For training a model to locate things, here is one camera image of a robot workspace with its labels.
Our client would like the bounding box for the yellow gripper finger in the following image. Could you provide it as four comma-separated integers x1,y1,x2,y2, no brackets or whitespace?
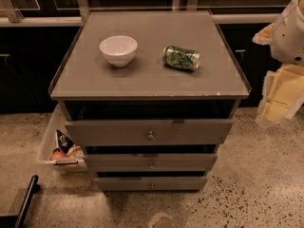
252,23,275,46

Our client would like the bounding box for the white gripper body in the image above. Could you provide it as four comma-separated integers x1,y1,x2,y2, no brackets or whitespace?
256,64,304,124

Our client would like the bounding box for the grey bottom drawer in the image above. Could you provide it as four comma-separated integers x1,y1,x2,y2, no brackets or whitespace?
96,177,207,191

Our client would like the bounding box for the grey drawer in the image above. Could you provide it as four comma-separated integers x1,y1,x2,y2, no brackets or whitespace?
96,177,207,191
65,119,233,146
84,153,218,172

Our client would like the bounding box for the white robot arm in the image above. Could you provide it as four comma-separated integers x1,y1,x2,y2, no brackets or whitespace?
253,0,304,127

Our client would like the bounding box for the grey top drawer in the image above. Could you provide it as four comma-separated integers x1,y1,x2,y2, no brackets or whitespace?
65,119,233,146

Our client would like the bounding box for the grey middle drawer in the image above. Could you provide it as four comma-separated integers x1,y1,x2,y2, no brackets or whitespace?
84,153,218,172

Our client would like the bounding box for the grey drawer cabinet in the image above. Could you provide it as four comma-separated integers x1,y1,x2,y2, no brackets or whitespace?
49,11,250,180

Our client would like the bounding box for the green soda can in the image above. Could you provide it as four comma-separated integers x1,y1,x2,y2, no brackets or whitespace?
162,46,200,72

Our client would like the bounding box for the white ceramic bowl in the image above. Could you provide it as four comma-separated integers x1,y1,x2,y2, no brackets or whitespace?
99,35,138,67

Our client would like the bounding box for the black snack bag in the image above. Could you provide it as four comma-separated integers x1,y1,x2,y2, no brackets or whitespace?
55,130,74,154

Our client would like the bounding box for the clear plastic storage bin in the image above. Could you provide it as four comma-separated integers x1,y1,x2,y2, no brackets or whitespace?
37,104,87,173

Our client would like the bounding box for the red round fruit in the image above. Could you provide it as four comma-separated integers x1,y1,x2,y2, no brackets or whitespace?
50,151,67,161

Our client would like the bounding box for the black bar object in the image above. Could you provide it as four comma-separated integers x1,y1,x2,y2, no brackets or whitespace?
0,175,40,228

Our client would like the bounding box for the metal window frame rail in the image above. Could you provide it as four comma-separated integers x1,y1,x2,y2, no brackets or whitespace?
0,0,291,27

